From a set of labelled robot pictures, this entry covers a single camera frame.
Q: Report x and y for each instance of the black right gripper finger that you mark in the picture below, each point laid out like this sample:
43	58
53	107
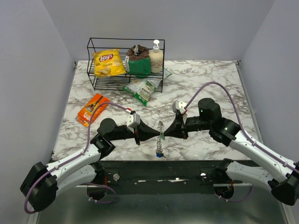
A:
177	124
175	133

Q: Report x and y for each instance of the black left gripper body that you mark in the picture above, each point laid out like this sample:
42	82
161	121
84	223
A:
136	134

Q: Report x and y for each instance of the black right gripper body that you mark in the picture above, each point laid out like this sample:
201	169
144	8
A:
193	123

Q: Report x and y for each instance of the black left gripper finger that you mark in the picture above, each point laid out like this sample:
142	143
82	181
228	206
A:
146	131
144	137

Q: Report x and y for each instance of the metal disc keyring organizer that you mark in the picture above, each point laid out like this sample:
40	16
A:
160	129

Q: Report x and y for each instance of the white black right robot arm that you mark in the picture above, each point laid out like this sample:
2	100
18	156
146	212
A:
275	173

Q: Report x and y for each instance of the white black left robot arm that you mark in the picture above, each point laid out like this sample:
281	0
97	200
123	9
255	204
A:
70	163

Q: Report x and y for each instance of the green white snack pouch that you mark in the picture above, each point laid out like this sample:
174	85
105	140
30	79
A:
142	88

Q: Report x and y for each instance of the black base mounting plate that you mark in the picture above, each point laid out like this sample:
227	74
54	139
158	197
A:
163	177

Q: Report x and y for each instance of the orange razor box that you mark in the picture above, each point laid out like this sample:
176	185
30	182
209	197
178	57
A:
84	115

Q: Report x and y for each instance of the green white card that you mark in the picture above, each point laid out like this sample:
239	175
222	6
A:
167	73

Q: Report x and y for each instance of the green brown coffee bag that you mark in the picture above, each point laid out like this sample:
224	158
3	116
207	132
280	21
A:
137	61

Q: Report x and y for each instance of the yellow Lays chips bag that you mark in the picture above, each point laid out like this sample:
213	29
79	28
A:
108	63

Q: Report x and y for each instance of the cream soap pump bottle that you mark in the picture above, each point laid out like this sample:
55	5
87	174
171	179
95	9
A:
156	57

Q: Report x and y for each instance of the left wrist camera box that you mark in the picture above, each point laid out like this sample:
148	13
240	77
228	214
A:
133	119

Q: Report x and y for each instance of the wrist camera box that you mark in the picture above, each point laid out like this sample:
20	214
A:
133	119
179	106

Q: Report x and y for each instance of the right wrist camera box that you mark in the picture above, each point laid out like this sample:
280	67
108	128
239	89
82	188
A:
179	106

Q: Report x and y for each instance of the black wire shelf rack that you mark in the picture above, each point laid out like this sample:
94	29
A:
116	83

